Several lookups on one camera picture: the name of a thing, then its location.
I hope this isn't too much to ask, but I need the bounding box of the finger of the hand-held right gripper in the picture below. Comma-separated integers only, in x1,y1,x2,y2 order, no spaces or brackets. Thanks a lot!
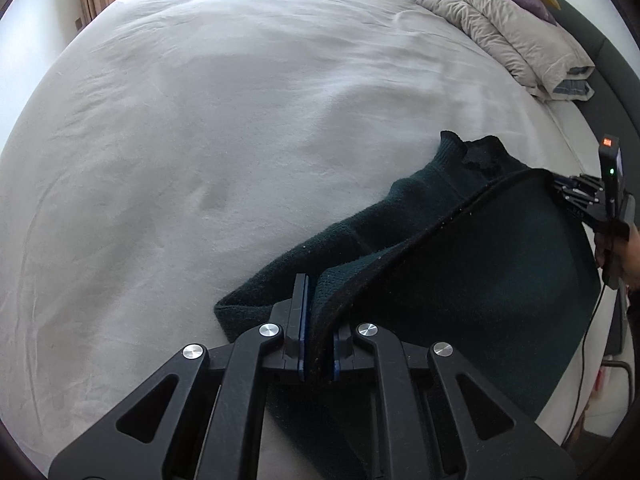
554,190,609,223
551,173,607,197

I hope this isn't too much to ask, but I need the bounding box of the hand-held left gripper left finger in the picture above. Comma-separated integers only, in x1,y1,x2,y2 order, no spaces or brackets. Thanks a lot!
47,274,312,480

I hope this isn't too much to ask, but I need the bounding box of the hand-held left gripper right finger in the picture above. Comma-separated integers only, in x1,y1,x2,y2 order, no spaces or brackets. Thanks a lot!
331,321,577,480

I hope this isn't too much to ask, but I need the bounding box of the dark green sweater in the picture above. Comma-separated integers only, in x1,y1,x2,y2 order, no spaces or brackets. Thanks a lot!
214,131,601,480

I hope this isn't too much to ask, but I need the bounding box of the person's right hand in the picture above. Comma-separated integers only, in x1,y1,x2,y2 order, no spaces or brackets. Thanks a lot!
594,220,640,294

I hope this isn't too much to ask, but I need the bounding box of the flat white pillowcase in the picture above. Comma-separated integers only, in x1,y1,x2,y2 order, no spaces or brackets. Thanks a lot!
544,100,602,182

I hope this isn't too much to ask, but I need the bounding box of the dark grey headboard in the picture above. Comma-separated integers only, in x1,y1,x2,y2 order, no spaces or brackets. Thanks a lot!
549,0,640,211

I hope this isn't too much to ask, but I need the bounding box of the folded grey duvet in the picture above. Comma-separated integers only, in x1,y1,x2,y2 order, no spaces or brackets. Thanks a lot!
397,0,596,104

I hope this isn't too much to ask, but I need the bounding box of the white bed sheet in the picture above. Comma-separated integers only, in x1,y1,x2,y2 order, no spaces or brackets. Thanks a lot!
0,0,640,480

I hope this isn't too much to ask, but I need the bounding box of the black cable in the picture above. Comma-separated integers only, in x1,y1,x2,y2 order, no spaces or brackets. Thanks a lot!
560,282,612,451

